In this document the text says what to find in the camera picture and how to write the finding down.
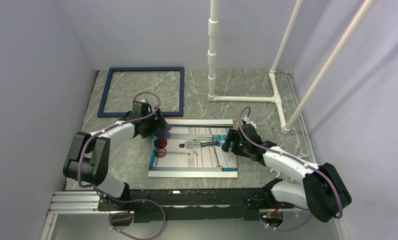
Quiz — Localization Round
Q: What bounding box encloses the blue photo frame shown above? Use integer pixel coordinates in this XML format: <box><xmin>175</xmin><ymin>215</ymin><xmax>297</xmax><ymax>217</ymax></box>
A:
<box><xmin>97</xmin><ymin>66</ymin><xmax>185</xmax><ymax>118</ymax></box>

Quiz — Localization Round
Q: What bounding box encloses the aluminium rail frame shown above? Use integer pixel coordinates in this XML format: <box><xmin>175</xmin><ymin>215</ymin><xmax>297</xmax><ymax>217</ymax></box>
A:
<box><xmin>51</xmin><ymin>69</ymin><xmax>348</xmax><ymax>240</ymax></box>

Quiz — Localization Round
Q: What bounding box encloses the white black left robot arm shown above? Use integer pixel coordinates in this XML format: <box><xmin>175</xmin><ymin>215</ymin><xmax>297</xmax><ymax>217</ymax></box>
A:
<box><xmin>62</xmin><ymin>101</ymin><xmax>168</xmax><ymax>210</ymax></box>

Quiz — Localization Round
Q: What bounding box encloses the glossy printed photo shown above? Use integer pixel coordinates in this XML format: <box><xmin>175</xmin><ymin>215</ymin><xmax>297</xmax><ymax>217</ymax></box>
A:
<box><xmin>148</xmin><ymin>127</ymin><xmax>238</xmax><ymax>179</ymax></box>

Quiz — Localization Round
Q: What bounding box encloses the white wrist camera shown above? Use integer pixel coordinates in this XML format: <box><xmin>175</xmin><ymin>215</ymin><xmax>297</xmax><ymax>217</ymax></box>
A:
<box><xmin>137</xmin><ymin>98</ymin><xmax>149</xmax><ymax>104</ymax></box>
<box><xmin>242</xmin><ymin>116</ymin><xmax>254</xmax><ymax>125</ymax></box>

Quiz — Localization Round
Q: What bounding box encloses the brown frame backing board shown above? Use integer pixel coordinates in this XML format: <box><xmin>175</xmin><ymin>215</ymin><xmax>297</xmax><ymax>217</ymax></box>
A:
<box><xmin>163</xmin><ymin>118</ymin><xmax>236</xmax><ymax>131</ymax></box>

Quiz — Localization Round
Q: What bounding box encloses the white PVC pipe stand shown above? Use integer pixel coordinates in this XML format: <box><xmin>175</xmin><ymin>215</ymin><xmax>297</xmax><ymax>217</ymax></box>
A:
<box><xmin>207</xmin><ymin>0</ymin><xmax>378</xmax><ymax>135</ymax></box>

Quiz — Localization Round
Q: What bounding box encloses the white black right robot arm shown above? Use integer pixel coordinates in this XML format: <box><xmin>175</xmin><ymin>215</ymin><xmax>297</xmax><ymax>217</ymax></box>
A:
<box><xmin>222</xmin><ymin>122</ymin><xmax>352</xmax><ymax>223</ymax></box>

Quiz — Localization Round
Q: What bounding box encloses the yellow black screwdriver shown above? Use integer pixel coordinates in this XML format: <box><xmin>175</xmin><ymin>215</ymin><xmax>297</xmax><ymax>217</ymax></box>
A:
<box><xmin>272</xmin><ymin>128</ymin><xmax>279</xmax><ymax>146</ymax></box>

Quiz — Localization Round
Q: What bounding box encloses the silver open-end wrench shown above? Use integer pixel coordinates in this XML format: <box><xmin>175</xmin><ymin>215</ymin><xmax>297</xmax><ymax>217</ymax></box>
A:
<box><xmin>270</xmin><ymin>148</ymin><xmax>309</xmax><ymax>176</ymax></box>

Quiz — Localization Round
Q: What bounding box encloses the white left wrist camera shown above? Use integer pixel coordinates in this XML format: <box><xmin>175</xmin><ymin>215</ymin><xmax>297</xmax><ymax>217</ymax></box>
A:
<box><xmin>137</xmin><ymin>98</ymin><xmax>149</xmax><ymax>104</ymax></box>

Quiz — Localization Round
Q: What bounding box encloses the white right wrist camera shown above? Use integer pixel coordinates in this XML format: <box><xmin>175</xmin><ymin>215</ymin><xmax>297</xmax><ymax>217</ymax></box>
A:
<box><xmin>242</xmin><ymin>116</ymin><xmax>254</xmax><ymax>125</ymax></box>

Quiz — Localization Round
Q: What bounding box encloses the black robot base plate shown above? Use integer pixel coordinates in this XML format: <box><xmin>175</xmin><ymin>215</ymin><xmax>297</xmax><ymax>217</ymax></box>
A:
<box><xmin>97</xmin><ymin>188</ymin><xmax>293</xmax><ymax>223</ymax></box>

